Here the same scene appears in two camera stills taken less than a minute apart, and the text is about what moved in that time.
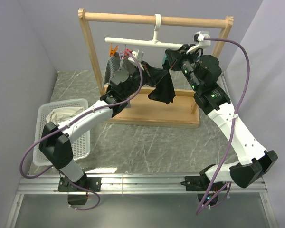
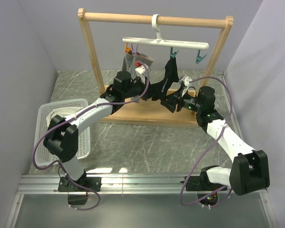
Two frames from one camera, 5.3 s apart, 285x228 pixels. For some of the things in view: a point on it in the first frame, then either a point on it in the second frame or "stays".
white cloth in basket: x=59 y=115 stays
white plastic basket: x=81 y=146 stays
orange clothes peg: x=112 y=51 -> x=127 y=49
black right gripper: x=176 y=57 -> x=178 y=98
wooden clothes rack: x=184 y=111 stays
